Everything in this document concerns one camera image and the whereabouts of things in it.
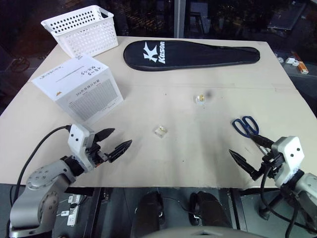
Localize black tripod leg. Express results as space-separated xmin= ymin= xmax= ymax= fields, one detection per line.
xmin=259 ymin=190 xmax=286 ymax=220

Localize grey vertical pillar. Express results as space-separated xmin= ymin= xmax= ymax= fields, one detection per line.
xmin=173 ymin=0 xmax=185 ymax=39

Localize small orange box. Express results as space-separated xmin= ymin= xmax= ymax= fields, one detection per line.
xmin=298 ymin=61 xmax=309 ymax=75

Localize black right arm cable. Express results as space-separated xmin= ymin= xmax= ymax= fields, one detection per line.
xmin=259 ymin=166 xmax=317 ymax=238

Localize white cardboard box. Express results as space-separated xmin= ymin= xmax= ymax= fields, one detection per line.
xmin=31 ymin=55 xmax=124 ymax=124

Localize white perforated plastic basket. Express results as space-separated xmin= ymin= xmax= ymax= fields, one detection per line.
xmin=41 ymin=4 xmax=119 ymax=58

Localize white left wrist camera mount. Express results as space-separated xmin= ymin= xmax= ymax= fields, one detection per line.
xmin=67 ymin=124 xmax=97 ymax=173

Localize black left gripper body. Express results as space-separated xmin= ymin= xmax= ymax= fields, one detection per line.
xmin=84 ymin=135 xmax=110 ymax=168

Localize black Kason racket cover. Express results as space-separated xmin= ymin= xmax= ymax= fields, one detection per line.
xmin=123 ymin=41 xmax=261 ymax=72

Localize white power strip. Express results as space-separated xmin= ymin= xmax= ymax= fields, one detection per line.
xmin=66 ymin=194 xmax=83 ymax=227

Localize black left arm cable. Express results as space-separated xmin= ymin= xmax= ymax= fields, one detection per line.
xmin=15 ymin=125 xmax=73 ymax=199

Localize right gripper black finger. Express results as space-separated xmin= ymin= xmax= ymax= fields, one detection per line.
xmin=248 ymin=133 xmax=274 ymax=150
xmin=228 ymin=149 xmax=264 ymax=180

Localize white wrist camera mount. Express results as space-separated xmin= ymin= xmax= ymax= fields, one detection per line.
xmin=67 ymin=124 xmax=97 ymax=173
xmin=271 ymin=135 xmax=305 ymax=188

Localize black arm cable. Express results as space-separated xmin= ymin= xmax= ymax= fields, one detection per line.
xmin=15 ymin=125 xmax=73 ymax=199
xmin=259 ymin=166 xmax=317 ymax=238

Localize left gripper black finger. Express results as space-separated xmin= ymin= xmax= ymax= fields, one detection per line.
xmin=107 ymin=139 xmax=133 ymax=163
xmin=95 ymin=127 xmax=116 ymax=143

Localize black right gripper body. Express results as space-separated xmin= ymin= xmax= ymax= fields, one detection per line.
xmin=261 ymin=148 xmax=285 ymax=179

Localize dark rounded robot foot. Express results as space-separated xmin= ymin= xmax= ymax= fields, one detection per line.
xmin=135 ymin=192 xmax=166 ymax=233
xmin=189 ymin=191 xmax=234 ymax=228

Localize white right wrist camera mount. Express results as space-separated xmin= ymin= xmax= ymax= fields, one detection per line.
xmin=271 ymin=135 xmax=305 ymax=188

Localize blue-handled scissors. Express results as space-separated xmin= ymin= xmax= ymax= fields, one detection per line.
xmin=231 ymin=116 xmax=271 ymax=155

